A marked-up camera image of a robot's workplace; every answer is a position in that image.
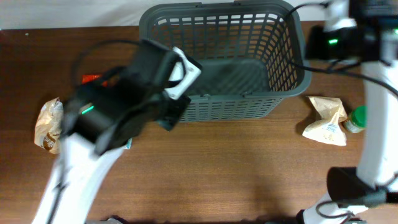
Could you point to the green lid jar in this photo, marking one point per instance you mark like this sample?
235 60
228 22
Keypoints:
356 121

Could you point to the crumpled brown snack bag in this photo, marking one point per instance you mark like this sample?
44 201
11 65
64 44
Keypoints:
47 128

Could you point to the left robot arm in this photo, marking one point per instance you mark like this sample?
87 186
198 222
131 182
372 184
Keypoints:
103 116

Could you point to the blue carton box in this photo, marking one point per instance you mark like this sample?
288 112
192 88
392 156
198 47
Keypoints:
166 124

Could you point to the orange spaghetti packet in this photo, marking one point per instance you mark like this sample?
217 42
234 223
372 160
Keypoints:
93 78

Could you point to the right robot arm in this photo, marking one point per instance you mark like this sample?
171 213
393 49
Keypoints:
373 182

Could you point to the crumpled beige paper bag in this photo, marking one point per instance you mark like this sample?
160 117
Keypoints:
327 129

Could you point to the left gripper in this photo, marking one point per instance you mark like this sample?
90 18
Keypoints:
181 106

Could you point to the grey plastic basket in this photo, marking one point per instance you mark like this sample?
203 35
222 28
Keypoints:
250 54

